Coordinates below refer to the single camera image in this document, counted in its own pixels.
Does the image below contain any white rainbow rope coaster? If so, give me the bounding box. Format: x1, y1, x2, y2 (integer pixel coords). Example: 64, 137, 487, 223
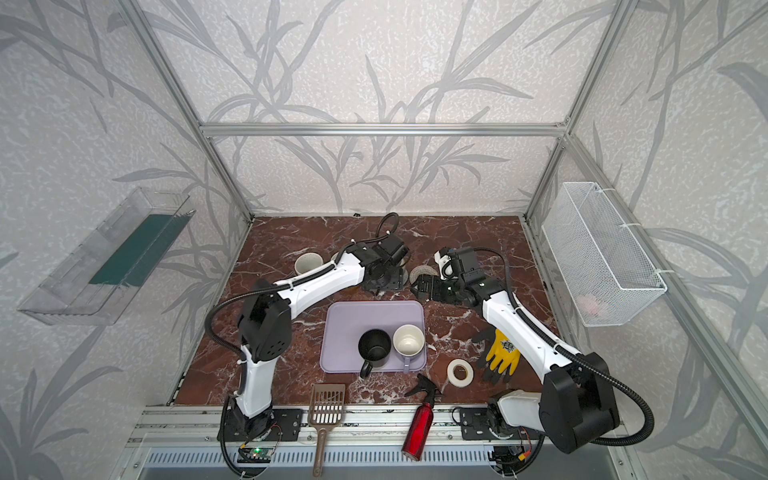
409, 265, 439, 284

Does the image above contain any white mug lilac handle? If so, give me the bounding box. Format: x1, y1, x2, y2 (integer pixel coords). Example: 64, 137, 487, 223
393, 324, 425, 373

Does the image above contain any black mug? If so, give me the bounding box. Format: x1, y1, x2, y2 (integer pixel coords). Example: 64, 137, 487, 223
358, 329, 392, 379

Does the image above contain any white speckled mug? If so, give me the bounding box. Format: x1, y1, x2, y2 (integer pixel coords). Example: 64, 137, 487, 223
294, 252, 324, 275

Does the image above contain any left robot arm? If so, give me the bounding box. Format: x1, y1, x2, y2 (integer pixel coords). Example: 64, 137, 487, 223
204, 233, 410, 421

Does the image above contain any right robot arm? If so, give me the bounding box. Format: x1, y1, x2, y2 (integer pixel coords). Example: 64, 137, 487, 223
409, 247, 655, 453

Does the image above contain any lilac plastic tray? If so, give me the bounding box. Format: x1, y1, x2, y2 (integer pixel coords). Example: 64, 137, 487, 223
320, 300, 426, 374

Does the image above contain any white tape roll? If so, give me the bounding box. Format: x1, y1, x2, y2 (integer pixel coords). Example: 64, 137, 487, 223
447, 359, 474, 388

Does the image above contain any yellow black work glove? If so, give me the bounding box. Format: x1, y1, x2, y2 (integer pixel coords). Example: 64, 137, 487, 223
471, 327, 521, 385

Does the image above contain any pink object in basket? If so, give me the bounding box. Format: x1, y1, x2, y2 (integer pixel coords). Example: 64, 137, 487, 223
576, 294, 607, 318

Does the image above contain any red spray bottle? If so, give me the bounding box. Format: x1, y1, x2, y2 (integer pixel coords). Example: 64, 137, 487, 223
401, 373, 442, 461

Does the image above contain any brown litter scoop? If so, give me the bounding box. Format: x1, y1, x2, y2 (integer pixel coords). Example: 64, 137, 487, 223
308, 383, 346, 478

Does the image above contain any green sponge pad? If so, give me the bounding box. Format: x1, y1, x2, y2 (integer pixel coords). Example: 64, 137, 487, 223
89, 214, 191, 287

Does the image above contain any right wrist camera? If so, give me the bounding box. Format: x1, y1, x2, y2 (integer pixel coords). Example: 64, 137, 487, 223
434, 248, 453, 280

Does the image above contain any white wire basket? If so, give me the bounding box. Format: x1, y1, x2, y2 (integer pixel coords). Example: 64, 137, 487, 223
542, 182, 667, 327

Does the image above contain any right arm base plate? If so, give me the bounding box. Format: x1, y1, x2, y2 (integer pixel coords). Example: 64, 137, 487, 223
451, 406, 543, 442

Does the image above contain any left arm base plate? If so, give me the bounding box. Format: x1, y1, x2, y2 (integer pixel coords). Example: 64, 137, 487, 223
217, 408, 303, 443

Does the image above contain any clear plastic wall shelf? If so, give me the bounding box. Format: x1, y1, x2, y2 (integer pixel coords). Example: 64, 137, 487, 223
18, 187, 196, 326

